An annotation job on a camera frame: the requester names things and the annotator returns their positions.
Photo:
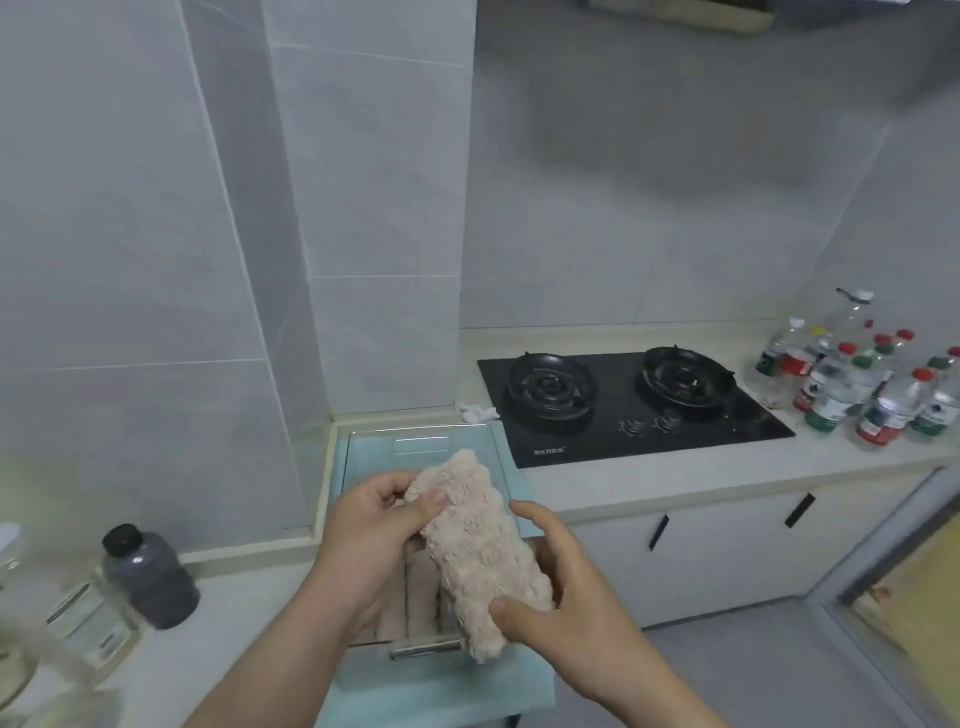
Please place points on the person's left hand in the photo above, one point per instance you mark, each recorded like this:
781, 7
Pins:
360, 555

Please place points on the person's right hand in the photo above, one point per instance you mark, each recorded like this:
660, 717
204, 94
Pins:
585, 637

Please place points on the beige checked towel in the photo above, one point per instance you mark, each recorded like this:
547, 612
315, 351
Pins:
480, 555
415, 600
437, 600

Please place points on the clear plastic storage bin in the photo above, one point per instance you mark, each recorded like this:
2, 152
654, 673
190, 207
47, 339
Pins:
420, 690

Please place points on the white stove cabinet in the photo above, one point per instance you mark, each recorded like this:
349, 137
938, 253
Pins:
720, 562

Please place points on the white paper wad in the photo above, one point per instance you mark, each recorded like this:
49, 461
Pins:
480, 412

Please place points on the black gas stove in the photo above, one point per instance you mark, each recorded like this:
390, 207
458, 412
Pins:
600, 450

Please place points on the dark bottle black cap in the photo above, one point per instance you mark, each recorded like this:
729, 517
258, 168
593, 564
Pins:
154, 581

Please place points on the clear bottle white cap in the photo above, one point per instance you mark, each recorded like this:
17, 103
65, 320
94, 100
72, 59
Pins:
82, 622

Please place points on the glass door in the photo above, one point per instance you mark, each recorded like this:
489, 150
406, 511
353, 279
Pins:
900, 600

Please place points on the cluster of clear plastic bottles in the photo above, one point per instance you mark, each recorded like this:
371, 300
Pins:
832, 390

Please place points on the green capped clear bottle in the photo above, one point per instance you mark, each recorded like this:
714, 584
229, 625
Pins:
22, 667

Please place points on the range hood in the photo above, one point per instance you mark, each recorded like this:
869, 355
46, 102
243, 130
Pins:
712, 19

